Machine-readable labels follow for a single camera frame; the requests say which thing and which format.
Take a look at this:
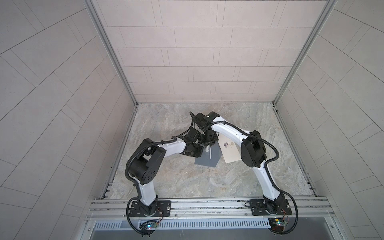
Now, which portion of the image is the cream envelope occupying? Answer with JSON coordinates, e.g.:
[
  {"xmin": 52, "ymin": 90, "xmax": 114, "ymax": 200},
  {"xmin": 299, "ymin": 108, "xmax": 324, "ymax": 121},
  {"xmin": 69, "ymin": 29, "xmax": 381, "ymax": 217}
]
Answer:
[{"xmin": 219, "ymin": 134, "xmax": 241, "ymax": 164}]

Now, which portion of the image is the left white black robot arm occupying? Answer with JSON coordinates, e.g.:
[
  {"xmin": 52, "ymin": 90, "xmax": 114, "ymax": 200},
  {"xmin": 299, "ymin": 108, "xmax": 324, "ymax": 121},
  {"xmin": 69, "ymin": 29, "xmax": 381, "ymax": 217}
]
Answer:
[{"xmin": 125, "ymin": 129, "xmax": 203, "ymax": 207}]

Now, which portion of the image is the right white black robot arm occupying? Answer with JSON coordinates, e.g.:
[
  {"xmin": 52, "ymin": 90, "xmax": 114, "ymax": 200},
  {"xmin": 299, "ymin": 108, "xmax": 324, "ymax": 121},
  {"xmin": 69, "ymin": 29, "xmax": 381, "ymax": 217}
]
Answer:
[{"xmin": 190, "ymin": 112, "xmax": 285, "ymax": 215}]

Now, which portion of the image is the left circuit board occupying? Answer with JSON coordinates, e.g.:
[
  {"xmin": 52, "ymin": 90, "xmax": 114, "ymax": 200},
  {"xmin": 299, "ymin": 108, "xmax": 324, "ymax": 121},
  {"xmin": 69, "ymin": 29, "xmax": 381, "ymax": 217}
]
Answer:
[{"xmin": 140, "ymin": 220, "xmax": 159, "ymax": 231}]

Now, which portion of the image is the circuit board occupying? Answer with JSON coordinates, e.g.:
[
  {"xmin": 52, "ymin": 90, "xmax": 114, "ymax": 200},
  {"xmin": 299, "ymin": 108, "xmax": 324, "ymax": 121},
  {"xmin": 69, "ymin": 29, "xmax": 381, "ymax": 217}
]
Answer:
[
  {"xmin": 140, "ymin": 220, "xmax": 159, "ymax": 231},
  {"xmin": 268, "ymin": 218, "xmax": 288, "ymax": 233}
]

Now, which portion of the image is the right circuit board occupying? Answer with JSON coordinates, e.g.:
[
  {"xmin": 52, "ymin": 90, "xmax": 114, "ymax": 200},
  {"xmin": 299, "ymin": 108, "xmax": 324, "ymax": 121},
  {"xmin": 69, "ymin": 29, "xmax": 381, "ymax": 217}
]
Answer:
[{"xmin": 268, "ymin": 218, "xmax": 288, "ymax": 233}]

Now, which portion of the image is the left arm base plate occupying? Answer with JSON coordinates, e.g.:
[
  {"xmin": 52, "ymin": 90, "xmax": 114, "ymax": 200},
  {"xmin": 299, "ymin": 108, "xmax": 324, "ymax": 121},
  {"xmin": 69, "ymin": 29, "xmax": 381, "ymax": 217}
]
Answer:
[{"xmin": 128, "ymin": 200, "xmax": 172, "ymax": 218}]

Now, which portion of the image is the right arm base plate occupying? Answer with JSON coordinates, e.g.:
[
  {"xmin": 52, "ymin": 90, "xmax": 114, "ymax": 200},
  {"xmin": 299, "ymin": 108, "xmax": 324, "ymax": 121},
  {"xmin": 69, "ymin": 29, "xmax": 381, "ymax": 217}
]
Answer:
[{"xmin": 246, "ymin": 200, "xmax": 293, "ymax": 216}]

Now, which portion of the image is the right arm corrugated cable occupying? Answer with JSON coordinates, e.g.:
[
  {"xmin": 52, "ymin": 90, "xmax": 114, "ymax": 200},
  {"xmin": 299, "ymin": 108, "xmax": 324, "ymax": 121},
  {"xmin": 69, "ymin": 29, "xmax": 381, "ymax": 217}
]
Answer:
[{"xmin": 189, "ymin": 111, "xmax": 299, "ymax": 235}]

